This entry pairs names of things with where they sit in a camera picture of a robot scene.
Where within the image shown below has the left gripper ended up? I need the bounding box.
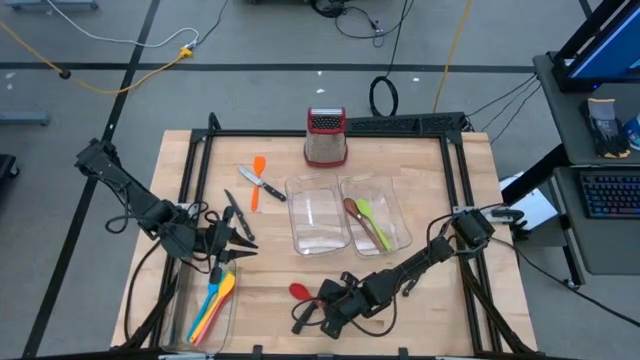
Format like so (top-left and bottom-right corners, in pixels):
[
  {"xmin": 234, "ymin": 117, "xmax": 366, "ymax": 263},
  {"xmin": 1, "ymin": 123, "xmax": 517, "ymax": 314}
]
[{"xmin": 197, "ymin": 204, "xmax": 259, "ymax": 286}]

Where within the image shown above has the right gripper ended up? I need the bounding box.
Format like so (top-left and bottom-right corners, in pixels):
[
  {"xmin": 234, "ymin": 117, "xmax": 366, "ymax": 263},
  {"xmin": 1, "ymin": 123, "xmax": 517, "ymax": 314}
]
[{"xmin": 319, "ymin": 273, "xmax": 386, "ymax": 340}]

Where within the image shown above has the yellow silicone spatula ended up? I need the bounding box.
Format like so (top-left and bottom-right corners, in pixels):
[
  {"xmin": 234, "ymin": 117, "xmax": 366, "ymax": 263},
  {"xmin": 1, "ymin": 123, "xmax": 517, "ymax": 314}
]
[{"xmin": 189, "ymin": 271, "xmax": 237, "ymax": 345}]

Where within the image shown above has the slim black-handled knife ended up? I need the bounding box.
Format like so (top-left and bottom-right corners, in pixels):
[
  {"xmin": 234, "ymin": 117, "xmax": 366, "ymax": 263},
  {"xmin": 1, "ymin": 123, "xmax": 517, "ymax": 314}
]
[{"xmin": 402, "ymin": 273, "xmax": 425, "ymax": 297}]

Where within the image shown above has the red silicone spatula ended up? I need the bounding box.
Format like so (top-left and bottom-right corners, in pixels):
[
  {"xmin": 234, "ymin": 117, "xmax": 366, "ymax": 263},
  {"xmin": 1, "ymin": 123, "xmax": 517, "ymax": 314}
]
[{"xmin": 195, "ymin": 294, "xmax": 236, "ymax": 348}]

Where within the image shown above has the pink silicone spatula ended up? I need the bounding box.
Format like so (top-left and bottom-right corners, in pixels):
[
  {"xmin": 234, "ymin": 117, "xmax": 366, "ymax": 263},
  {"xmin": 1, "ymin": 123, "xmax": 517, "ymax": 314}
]
[{"xmin": 193, "ymin": 294, "xmax": 235, "ymax": 347}]

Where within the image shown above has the green silicone spoon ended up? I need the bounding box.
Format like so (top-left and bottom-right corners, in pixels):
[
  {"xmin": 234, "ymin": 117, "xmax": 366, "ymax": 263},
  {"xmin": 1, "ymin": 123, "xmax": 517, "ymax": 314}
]
[{"xmin": 355, "ymin": 198, "xmax": 395, "ymax": 253}]

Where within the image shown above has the brown wooden spoon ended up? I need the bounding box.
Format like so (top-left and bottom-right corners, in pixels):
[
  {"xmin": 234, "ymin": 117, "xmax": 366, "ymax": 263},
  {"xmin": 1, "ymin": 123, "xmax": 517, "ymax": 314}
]
[{"xmin": 342, "ymin": 196, "xmax": 386, "ymax": 253}]

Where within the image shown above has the black-bladed knife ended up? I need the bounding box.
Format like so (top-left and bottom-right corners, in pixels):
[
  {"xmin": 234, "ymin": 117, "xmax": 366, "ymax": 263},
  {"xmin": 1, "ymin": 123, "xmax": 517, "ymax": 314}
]
[{"xmin": 223, "ymin": 188, "xmax": 256, "ymax": 243}]

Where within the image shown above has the red silicone spoon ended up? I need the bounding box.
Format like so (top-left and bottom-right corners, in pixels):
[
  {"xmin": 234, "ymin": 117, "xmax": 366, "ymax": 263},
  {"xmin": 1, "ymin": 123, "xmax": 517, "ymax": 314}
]
[{"xmin": 288, "ymin": 281, "xmax": 326, "ymax": 307}]

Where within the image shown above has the wide silver blade knife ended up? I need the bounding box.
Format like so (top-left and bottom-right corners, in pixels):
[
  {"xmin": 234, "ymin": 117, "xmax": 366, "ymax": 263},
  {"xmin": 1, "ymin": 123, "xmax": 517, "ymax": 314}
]
[{"xmin": 237, "ymin": 164, "xmax": 288, "ymax": 203}]

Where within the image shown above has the clear plastic bin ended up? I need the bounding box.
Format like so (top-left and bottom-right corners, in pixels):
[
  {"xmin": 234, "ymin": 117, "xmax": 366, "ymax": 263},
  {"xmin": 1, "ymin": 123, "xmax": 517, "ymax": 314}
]
[
  {"xmin": 283, "ymin": 171, "xmax": 353, "ymax": 257},
  {"xmin": 160, "ymin": 249, "xmax": 240, "ymax": 354},
  {"xmin": 338, "ymin": 172, "xmax": 414, "ymax": 259}
]

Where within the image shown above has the orange silicone spatula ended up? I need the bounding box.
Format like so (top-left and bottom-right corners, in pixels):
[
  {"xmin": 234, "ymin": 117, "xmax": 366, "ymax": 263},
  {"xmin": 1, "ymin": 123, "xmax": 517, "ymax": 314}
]
[{"xmin": 249, "ymin": 154, "xmax": 268, "ymax": 213}]

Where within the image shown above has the red and steel box grater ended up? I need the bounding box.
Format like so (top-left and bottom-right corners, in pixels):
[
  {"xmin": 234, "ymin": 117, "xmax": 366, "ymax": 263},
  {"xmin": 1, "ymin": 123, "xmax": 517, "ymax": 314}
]
[{"xmin": 303, "ymin": 105, "xmax": 349, "ymax": 169}]

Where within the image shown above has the white box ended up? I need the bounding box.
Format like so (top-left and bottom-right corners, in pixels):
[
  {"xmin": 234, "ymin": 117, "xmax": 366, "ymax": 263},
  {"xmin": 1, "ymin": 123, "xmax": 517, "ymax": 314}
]
[{"xmin": 498, "ymin": 171, "xmax": 560, "ymax": 232}]

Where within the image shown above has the black caster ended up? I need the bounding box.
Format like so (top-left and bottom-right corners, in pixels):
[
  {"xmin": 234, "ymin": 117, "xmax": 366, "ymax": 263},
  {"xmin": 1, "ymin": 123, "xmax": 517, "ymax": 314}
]
[{"xmin": 0, "ymin": 153, "xmax": 21, "ymax": 182}]

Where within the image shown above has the grey metal floor base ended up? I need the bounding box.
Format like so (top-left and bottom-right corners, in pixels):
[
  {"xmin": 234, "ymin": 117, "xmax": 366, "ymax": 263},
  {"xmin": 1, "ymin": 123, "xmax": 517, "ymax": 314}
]
[
  {"xmin": 0, "ymin": 111, "xmax": 52, "ymax": 128},
  {"xmin": 3, "ymin": 0, "xmax": 100, "ymax": 12}
]

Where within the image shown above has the grey equipment cart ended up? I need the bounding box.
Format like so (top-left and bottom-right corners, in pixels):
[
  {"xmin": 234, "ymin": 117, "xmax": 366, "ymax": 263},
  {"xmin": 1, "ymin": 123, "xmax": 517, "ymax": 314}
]
[{"xmin": 531, "ymin": 49, "xmax": 640, "ymax": 291}]

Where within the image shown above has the black keyboard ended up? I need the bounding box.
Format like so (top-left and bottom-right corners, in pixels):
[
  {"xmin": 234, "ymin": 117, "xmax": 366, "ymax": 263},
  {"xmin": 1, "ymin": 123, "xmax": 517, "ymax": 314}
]
[{"xmin": 578, "ymin": 169, "xmax": 640, "ymax": 220}]

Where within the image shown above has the grey and black work glove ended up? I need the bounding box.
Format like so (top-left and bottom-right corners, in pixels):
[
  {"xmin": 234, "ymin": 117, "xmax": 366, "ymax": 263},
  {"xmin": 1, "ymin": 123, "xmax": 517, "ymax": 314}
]
[{"xmin": 579, "ymin": 97, "xmax": 632, "ymax": 160}]

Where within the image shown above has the blue and white container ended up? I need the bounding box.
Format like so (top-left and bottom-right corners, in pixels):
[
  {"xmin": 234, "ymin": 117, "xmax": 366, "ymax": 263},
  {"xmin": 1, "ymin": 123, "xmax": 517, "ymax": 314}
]
[{"xmin": 623, "ymin": 113, "xmax": 640, "ymax": 151}]

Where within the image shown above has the blue screen monitor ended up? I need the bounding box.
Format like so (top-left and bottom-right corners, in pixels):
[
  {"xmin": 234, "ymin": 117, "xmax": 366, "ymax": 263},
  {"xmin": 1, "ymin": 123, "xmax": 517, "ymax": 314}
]
[{"xmin": 567, "ymin": 0, "xmax": 640, "ymax": 84}]

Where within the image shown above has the black cable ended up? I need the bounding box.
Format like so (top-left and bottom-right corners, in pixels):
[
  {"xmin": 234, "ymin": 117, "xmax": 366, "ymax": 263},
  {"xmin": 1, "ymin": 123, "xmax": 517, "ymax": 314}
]
[
  {"xmin": 368, "ymin": 0, "xmax": 417, "ymax": 119},
  {"xmin": 308, "ymin": 0, "xmax": 417, "ymax": 50}
]

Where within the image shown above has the yellow cable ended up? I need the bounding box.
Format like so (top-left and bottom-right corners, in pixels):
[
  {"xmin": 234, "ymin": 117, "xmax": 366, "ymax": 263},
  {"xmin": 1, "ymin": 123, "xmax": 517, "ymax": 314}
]
[
  {"xmin": 432, "ymin": 0, "xmax": 475, "ymax": 114},
  {"xmin": 0, "ymin": 19, "xmax": 195, "ymax": 96}
]

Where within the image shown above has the white cable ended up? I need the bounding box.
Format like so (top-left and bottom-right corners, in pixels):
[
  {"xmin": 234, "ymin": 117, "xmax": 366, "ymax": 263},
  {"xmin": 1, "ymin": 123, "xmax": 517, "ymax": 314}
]
[{"xmin": 47, "ymin": 0, "xmax": 200, "ymax": 50}]

